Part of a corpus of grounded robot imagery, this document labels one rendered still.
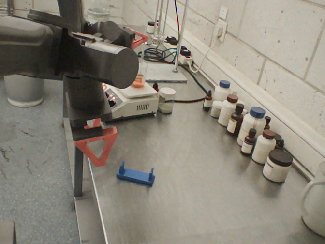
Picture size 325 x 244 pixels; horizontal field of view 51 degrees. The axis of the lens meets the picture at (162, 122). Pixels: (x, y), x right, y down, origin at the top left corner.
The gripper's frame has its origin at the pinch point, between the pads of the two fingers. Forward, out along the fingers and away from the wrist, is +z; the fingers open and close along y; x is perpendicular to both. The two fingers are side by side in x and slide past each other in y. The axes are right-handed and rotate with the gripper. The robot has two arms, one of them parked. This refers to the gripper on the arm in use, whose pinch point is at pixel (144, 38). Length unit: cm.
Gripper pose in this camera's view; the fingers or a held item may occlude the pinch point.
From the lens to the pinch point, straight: 119.0
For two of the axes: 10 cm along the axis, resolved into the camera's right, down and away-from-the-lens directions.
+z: 8.2, -1.6, 5.5
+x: -1.4, 8.7, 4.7
